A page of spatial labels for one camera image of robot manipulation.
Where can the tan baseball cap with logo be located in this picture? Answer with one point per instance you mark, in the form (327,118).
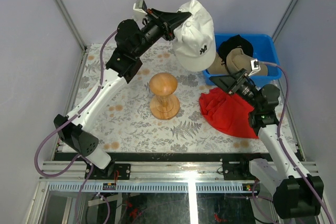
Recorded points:
(237,60)

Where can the aluminium corner post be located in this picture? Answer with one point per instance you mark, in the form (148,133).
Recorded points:
(71,25)
(292,4)

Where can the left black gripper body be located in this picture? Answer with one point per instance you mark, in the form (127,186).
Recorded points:
(154,28)

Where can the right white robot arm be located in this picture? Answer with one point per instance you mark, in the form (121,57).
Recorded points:
(295,192)

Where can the black cap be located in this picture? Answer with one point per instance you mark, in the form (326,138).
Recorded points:
(234,42)

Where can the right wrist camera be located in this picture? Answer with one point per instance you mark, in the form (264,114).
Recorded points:
(255,67)

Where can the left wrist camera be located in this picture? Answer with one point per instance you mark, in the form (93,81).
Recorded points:
(139,10)

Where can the aluminium front rail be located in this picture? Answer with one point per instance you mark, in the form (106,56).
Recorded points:
(160,171)

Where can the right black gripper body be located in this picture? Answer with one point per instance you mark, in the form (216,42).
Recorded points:
(244,89)

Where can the blue plastic bin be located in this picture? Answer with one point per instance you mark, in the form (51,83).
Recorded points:
(264,50)

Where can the left aluminium corner post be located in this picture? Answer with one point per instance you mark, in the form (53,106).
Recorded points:
(71,25)

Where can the red cloth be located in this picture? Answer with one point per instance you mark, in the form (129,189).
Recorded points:
(227,113)

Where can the right aluminium corner post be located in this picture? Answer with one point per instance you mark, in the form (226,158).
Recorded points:
(292,4)

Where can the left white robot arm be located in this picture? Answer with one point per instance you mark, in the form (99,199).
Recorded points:
(132,42)

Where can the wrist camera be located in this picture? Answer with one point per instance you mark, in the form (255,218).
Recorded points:
(255,67)
(139,10)

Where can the floral table mat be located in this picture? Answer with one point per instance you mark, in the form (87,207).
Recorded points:
(126,123)

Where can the white baseball cap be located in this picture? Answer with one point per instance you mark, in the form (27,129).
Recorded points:
(194,43)

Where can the wooden hat stand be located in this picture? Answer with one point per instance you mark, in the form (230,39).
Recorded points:
(164,105)

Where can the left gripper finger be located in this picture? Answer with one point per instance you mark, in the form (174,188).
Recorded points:
(163,15)
(175,20)

